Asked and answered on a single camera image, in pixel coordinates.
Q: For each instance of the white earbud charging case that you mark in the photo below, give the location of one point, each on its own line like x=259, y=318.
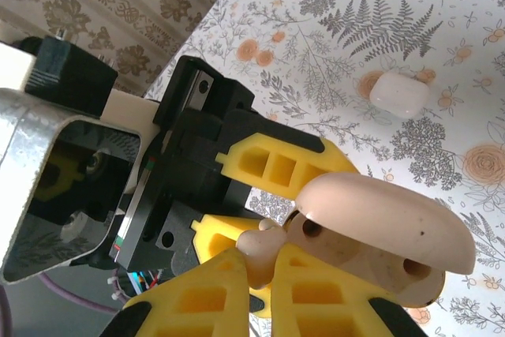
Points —
x=398, y=94

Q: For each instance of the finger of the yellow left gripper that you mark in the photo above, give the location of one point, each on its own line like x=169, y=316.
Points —
x=311, y=159
x=209, y=226

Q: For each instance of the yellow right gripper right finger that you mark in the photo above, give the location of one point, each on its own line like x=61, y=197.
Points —
x=284, y=297

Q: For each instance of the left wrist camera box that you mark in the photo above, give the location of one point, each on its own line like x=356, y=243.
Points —
x=31, y=120

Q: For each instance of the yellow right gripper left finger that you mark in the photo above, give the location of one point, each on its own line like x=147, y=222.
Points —
x=221, y=274

